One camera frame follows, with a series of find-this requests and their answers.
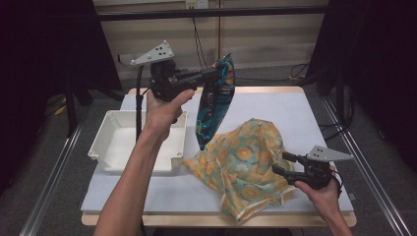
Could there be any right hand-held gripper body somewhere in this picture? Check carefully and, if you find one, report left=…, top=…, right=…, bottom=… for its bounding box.
left=288, top=145, right=355, bottom=191

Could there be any dark curtain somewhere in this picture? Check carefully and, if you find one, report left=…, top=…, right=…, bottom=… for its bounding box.
left=0, top=0, right=123, bottom=198
left=308, top=0, right=417, bottom=171

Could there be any white plastic tray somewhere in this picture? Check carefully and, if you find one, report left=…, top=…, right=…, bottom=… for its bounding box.
left=88, top=109, right=189, bottom=174

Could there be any black horizontal bar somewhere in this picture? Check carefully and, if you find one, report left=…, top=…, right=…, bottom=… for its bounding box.
left=96, top=5, right=328, bottom=23

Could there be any person's left hand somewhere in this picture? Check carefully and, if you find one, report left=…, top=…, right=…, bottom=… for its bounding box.
left=143, top=88, right=196, bottom=144

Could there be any blue snack bag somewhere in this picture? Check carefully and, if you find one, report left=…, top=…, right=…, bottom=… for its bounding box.
left=195, top=53, right=237, bottom=151

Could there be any black wall cable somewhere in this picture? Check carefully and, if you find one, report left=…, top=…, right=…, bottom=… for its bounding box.
left=191, top=17, right=311, bottom=87

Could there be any black metal stand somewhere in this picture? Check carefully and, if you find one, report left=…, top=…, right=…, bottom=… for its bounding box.
left=335, top=70, right=348, bottom=127
left=63, top=78, right=126, bottom=139

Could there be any orange green patterned bag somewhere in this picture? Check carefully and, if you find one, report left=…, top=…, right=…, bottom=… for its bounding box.
left=182, top=117, right=298, bottom=225

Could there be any black floor cable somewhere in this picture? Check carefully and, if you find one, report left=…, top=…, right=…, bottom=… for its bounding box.
left=319, top=94, right=357, bottom=142

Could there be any wooden table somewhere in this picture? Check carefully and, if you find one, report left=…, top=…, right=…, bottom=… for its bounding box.
left=81, top=86, right=358, bottom=228

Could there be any person's right hand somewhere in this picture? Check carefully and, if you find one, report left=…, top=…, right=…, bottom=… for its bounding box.
left=293, top=165, right=342, bottom=224

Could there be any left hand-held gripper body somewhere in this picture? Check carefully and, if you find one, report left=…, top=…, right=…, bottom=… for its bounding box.
left=130, top=39, right=205, bottom=102

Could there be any grey table mat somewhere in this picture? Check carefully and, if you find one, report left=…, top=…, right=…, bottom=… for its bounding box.
left=81, top=92, right=355, bottom=214

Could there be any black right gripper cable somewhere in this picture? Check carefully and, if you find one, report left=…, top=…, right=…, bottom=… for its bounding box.
left=330, top=168, right=344, bottom=198

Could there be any white wall socket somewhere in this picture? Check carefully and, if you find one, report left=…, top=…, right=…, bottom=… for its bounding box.
left=185, top=0, right=209, bottom=10

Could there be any aluminium floor rail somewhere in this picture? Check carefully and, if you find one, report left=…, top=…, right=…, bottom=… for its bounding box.
left=19, top=107, right=89, bottom=236
left=321, top=96, right=412, bottom=236

